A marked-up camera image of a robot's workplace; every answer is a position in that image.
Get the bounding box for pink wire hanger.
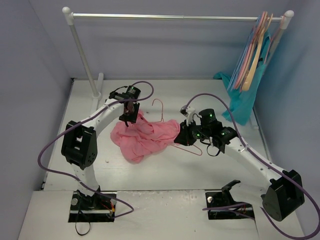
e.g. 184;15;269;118
151;98;203;156

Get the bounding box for pink t shirt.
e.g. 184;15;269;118
110;110;180;164

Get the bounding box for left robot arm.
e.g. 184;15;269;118
61;85;141;210

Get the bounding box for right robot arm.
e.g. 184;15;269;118
174;107;305;222

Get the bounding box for teal shirt on rack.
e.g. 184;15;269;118
227;31;271;126

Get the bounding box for wooden hanger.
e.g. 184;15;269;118
240;11;273;91

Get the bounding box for pink hangers on rack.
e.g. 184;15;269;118
228;11;292;92

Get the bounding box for blue hangers on rack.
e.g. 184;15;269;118
227;15;263;90

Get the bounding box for white clothes rack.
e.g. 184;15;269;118
62;6;295;113

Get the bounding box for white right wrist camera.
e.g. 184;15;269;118
180;105;196;126

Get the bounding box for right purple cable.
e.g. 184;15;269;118
185;92;319;239

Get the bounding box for purple cable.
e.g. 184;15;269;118
37;81;154;219
185;92;319;239

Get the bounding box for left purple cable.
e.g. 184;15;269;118
37;81;154;219

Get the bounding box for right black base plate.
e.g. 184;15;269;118
205;180;255;221

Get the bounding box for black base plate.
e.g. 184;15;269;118
205;180;255;221
68;191;117;223

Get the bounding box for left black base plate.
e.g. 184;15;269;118
68;191;117;223

